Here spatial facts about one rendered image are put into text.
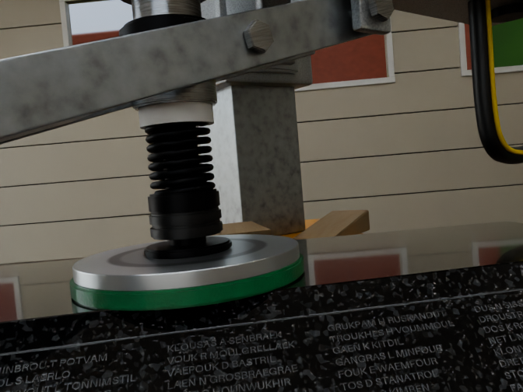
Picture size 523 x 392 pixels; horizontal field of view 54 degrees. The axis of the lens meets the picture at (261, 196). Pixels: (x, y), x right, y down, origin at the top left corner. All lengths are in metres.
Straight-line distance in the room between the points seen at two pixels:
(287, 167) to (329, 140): 5.21
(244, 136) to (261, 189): 0.13
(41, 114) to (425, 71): 6.50
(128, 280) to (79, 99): 0.14
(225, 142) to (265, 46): 0.78
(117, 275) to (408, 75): 6.41
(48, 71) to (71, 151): 6.60
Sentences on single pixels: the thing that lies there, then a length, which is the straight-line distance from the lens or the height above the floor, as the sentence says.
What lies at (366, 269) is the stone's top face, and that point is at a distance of 0.49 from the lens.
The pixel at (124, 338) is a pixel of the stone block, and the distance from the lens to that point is 0.42.
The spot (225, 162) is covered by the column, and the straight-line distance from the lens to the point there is 1.26.
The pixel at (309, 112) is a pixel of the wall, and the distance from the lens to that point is 6.50.
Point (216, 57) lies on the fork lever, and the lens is 0.46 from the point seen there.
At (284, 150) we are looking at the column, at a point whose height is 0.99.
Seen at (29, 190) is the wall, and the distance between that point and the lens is 7.23.
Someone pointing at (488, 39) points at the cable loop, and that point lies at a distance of 0.92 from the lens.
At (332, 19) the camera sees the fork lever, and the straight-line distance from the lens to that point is 0.57.
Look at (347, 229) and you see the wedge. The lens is 1.16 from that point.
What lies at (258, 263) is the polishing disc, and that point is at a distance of 0.42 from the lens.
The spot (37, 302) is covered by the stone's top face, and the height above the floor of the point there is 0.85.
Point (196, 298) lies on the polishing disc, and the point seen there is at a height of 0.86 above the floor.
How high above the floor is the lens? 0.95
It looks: 3 degrees down
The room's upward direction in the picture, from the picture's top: 5 degrees counter-clockwise
